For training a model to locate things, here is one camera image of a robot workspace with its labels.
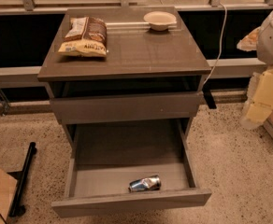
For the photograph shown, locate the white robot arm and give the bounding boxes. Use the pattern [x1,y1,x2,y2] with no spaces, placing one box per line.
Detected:
[237,10,273,65]

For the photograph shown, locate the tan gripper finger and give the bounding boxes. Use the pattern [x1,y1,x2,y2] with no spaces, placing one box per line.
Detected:
[237,27,260,51]

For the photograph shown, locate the closed grey top drawer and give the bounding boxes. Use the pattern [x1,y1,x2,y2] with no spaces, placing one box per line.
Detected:
[50,92,203,124]

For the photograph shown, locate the white power cable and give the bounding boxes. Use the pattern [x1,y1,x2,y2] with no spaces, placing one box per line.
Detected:
[201,3,229,86]

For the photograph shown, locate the black metal stand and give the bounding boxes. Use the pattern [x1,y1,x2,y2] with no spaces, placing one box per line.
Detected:
[8,142,37,217]

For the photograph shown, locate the white paper bowl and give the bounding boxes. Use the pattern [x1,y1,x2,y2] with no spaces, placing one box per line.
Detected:
[143,11,177,31]

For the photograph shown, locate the open grey middle drawer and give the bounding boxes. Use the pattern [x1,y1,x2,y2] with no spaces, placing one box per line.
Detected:
[51,119,211,217]

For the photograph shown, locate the crushed silver blue can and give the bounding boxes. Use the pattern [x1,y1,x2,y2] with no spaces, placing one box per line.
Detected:
[128,175,162,192]

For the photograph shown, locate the brown yellow chip bag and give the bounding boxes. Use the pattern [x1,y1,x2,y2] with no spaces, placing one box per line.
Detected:
[58,17,107,57]

